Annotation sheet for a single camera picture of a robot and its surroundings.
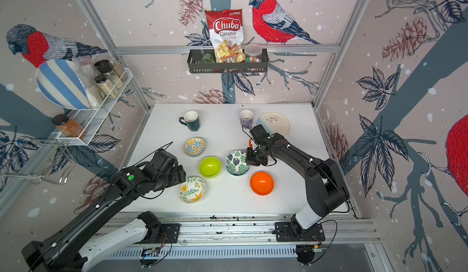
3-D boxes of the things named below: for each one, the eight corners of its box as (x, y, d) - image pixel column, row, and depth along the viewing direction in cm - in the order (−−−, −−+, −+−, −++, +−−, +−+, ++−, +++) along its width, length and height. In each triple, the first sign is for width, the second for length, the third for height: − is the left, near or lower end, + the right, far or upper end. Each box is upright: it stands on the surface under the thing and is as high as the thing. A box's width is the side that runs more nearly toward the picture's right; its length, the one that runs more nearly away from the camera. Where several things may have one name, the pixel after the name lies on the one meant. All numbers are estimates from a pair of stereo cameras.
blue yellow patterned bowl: (183, 157, 98) (182, 153, 95) (187, 140, 105) (186, 136, 102) (204, 157, 98) (203, 153, 95) (206, 140, 105) (205, 136, 102)
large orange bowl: (250, 195, 83) (250, 193, 81) (249, 174, 90) (250, 171, 88) (274, 195, 83) (275, 193, 81) (272, 174, 90) (272, 171, 88)
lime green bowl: (198, 178, 89) (197, 175, 86) (201, 159, 96) (200, 156, 93) (220, 178, 89) (219, 175, 86) (221, 159, 96) (221, 156, 93)
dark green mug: (183, 128, 111) (178, 117, 103) (190, 120, 116) (186, 108, 108) (197, 133, 109) (193, 122, 101) (203, 124, 113) (200, 113, 105)
